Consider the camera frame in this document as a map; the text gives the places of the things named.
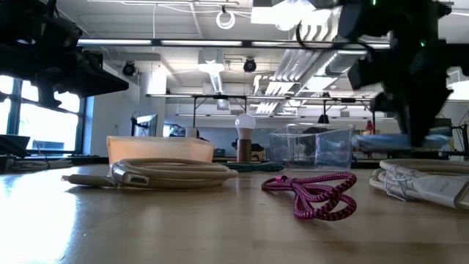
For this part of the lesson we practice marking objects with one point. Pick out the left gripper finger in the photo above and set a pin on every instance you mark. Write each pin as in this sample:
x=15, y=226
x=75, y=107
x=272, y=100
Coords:
x=99, y=82

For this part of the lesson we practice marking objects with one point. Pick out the black round ceiling spot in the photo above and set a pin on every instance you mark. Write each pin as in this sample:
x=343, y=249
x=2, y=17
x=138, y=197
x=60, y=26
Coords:
x=250, y=65
x=129, y=69

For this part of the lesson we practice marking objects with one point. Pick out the small red object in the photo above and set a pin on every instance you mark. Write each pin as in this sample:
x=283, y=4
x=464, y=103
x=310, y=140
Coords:
x=369, y=126

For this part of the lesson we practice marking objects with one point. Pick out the clear plastic bin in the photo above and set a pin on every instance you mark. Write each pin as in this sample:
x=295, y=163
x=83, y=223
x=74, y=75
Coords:
x=329, y=146

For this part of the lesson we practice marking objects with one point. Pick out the white bulb brass lamp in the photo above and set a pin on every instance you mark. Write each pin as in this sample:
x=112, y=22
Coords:
x=244, y=126

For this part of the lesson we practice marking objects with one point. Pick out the black pendant lamp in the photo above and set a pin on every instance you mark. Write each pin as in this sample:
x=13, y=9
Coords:
x=323, y=119

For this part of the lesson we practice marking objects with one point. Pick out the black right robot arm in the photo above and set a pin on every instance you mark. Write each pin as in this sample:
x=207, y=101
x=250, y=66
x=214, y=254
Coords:
x=384, y=18

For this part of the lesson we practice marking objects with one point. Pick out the black angled panel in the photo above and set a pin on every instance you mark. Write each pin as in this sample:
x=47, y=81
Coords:
x=12, y=144

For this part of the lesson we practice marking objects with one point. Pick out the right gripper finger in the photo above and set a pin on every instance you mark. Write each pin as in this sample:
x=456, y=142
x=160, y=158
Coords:
x=419, y=117

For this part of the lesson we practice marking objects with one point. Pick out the dark computer monitor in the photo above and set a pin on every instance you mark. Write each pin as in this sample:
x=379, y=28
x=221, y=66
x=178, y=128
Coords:
x=443, y=126

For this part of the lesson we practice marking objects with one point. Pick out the background black frame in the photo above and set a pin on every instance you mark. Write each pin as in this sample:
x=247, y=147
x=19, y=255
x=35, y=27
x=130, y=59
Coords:
x=220, y=97

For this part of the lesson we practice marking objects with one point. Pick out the orange plastic bin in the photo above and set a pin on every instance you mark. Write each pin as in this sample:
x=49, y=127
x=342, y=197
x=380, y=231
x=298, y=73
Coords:
x=157, y=148

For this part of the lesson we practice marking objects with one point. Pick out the black aluminium table frame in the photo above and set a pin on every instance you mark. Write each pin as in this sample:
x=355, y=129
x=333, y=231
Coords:
x=88, y=160

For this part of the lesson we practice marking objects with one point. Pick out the LED light bar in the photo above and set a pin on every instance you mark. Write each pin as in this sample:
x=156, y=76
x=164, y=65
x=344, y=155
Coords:
x=201, y=43

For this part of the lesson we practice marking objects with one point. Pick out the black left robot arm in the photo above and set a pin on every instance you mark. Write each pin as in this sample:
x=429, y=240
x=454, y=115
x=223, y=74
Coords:
x=22, y=36

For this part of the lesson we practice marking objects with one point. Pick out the computer monitor on arm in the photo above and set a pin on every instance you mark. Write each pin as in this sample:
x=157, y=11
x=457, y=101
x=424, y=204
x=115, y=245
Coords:
x=148, y=124

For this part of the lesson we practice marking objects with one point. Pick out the silver ventilation duct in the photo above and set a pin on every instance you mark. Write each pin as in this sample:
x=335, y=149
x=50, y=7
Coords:
x=340, y=62

